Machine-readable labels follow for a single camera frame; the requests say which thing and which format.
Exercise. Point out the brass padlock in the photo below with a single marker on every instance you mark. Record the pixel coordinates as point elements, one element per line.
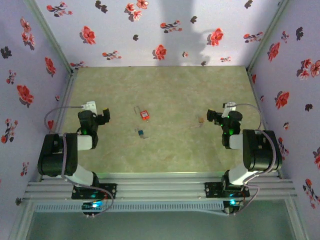
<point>200,120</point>

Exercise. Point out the blue padlock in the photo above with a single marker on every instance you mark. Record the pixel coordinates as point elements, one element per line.
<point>140,132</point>

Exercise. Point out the red padlock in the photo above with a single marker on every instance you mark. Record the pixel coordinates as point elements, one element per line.
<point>145,115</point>

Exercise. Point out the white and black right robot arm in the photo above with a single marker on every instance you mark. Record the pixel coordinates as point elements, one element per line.
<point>260,150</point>

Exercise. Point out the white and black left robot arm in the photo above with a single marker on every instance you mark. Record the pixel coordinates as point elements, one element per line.
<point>57,155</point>

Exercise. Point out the left controller board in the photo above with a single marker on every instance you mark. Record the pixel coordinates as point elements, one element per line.
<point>87,207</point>

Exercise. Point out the controller board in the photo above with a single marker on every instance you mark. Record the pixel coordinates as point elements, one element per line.
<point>232,210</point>
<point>87,207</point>

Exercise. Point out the right controller board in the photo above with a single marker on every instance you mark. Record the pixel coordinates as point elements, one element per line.
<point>232,210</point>

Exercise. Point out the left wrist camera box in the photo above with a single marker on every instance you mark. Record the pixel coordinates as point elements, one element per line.
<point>89,106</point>

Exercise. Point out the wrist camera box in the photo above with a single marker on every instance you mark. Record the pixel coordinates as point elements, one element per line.
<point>228,107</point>
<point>89,106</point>

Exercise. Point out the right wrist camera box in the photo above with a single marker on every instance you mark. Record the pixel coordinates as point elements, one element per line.
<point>228,107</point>

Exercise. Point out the aluminium side rail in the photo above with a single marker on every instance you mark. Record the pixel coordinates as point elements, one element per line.
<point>65,100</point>
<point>259,100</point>

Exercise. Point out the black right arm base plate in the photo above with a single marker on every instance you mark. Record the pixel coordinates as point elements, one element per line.
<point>211,190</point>

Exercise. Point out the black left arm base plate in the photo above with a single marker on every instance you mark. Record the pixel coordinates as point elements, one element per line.
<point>110,191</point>

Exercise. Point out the aluminium mounting rail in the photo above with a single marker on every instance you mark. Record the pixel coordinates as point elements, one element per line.
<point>160,187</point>

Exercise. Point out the aluminium corner post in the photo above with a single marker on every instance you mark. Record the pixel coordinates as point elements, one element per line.
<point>267,35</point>
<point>51,35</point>

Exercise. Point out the grey lower frame bar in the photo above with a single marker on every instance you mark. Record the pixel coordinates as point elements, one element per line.
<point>298,225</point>
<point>19,225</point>

